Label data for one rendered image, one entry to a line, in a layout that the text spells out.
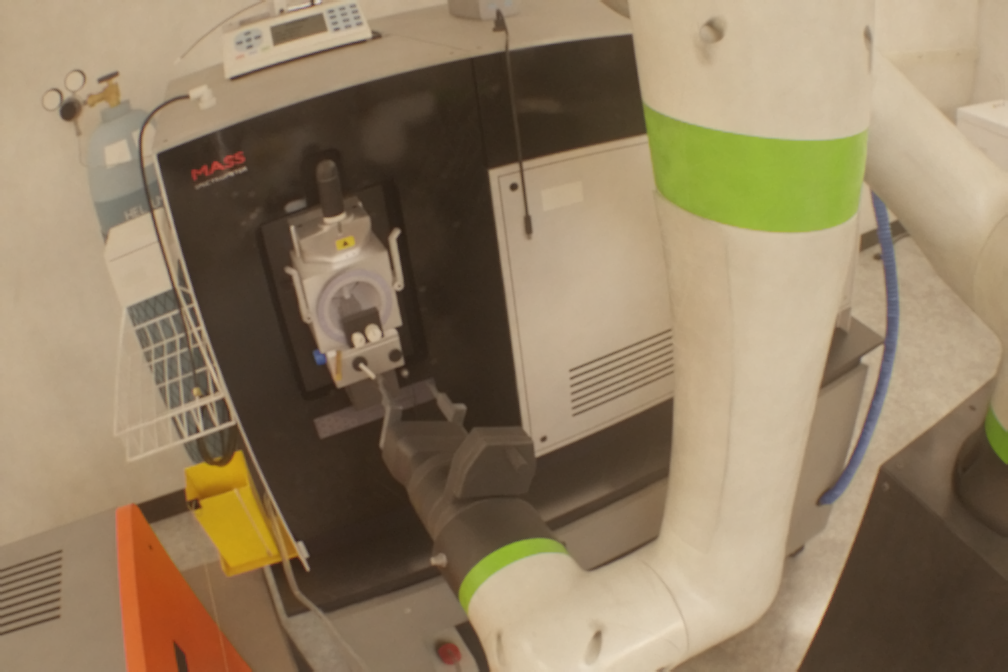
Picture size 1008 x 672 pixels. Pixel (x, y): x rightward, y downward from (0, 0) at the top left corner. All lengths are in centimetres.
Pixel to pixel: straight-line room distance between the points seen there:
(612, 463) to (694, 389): 87
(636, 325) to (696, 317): 78
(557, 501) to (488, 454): 65
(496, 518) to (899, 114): 43
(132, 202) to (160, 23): 55
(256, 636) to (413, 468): 61
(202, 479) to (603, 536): 68
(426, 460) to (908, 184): 46
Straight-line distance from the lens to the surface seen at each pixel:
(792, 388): 38
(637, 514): 129
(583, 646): 46
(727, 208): 31
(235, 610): 121
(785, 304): 34
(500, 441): 55
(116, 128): 164
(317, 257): 81
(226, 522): 111
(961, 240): 63
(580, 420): 117
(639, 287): 110
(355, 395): 90
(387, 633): 124
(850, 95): 31
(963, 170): 60
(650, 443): 128
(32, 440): 243
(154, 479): 247
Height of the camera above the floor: 159
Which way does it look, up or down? 33 degrees down
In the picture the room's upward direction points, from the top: 8 degrees counter-clockwise
